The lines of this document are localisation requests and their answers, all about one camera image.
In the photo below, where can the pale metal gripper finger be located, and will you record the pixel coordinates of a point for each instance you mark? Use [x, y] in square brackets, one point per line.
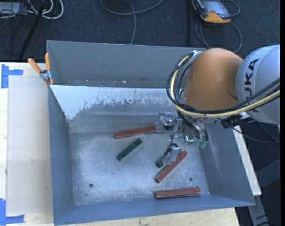
[171, 155]
[165, 122]

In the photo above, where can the red-brown flat block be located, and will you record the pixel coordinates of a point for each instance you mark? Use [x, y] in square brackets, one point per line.
[177, 193]
[177, 161]
[135, 131]

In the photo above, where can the dark green flat block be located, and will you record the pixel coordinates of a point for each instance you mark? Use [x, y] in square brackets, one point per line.
[129, 149]

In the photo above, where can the grey metal bin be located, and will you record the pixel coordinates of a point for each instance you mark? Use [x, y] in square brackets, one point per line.
[123, 173]

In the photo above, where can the pale wood flat board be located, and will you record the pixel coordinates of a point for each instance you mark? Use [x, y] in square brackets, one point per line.
[26, 145]

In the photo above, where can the black cylinder on white bracket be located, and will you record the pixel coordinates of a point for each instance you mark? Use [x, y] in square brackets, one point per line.
[231, 122]

